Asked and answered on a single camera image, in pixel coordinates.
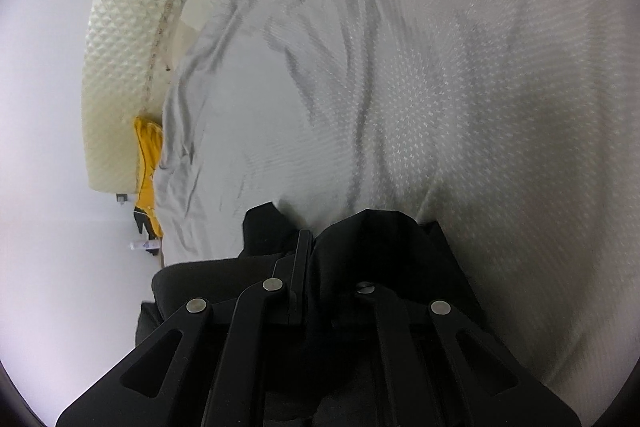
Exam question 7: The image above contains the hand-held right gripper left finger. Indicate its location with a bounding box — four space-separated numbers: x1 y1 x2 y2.
55 230 314 427

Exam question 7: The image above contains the cream quilted headboard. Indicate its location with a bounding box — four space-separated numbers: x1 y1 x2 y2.
82 0 256 196

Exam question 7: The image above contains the yellow crown pillow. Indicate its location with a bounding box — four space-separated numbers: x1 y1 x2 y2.
131 117 166 240

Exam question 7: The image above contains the black puffer jacket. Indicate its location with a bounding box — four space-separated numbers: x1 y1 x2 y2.
135 202 501 427

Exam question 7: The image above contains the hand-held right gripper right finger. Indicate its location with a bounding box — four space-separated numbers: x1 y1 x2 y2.
354 281 582 427

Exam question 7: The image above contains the bed with grey blanket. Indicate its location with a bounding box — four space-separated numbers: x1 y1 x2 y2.
152 0 640 427

